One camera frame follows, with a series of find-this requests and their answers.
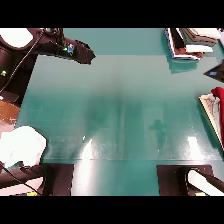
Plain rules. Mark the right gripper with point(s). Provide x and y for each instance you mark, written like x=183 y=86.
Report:
x=216 y=72

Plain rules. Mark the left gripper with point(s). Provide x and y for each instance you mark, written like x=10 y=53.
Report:
x=83 y=53

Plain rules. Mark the brown folded garment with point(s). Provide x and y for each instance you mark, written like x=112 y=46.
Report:
x=188 y=52

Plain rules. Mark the dark green folded garment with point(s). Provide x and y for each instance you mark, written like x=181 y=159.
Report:
x=196 y=38

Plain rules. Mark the pale patterned folded garment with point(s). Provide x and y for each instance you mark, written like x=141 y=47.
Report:
x=211 y=113

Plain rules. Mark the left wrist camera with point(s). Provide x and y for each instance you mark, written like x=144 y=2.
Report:
x=57 y=34

